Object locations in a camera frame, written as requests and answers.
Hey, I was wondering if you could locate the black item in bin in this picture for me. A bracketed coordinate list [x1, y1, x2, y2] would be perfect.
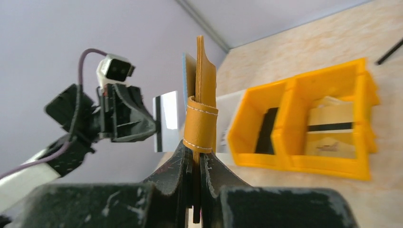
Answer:
[255, 107, 278, 155]

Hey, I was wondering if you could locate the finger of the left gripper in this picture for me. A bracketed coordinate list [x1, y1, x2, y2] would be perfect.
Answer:
[112, 84, 157, 143]

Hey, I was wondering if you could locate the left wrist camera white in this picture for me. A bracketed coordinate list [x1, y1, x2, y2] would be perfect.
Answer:
[96, 54, 135, 90]

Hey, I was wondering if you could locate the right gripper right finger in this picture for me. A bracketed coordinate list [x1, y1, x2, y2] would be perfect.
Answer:
[200, 151, 358, 228]

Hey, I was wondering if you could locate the white storage bin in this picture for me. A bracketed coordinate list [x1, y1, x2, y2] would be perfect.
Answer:
[216, 90, 246, 153]

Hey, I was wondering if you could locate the yellow double storage bin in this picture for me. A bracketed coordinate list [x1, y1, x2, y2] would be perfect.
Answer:
[227, 58, 380, 181]

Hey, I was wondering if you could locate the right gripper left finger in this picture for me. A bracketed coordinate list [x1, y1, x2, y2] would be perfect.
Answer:
[12, 140, 193, 228]

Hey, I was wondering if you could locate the card with black stripe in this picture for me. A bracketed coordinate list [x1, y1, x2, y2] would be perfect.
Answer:
[153, 91, 180, 152]

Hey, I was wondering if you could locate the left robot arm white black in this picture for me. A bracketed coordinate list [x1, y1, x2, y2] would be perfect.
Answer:
[0, 84, 157, 212]

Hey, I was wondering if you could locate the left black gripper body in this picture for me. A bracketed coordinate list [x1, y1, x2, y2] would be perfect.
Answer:
[44, 84, 118, 142]

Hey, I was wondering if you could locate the black tripod stand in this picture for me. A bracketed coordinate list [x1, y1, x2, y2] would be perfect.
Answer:
[375, 39, 403, 65]

